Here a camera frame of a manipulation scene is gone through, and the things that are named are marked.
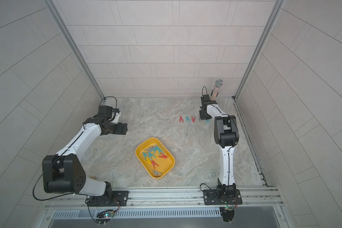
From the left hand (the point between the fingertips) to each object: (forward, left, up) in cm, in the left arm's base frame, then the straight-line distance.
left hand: (122, 126), depth 88 cm
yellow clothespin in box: (-18, -17, -8) cm, 26 cm away
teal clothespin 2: (+11, -57, -8) cm, 58 cm away
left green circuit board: (-45, -1, -8) cm, 45 cm away
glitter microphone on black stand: (+21, -60, +19) cm, 66 cm away
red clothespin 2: (+12, -46, -8) cm, 49 cm away
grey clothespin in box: (-25, -23, -8) cm, 35 cm away
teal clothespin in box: (-16, -15, -8) cm, 23 cm away
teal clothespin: (+13, -41, -8) cm, 44 cm away
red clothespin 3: (-15, -26, -8) cm, 31 cm away
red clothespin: (+13, -37, -9) cm, 41 cm away
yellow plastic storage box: (-16, -22, -9) cm, 28 cm away
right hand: (+18, -58, -9) cm, 61 cm away
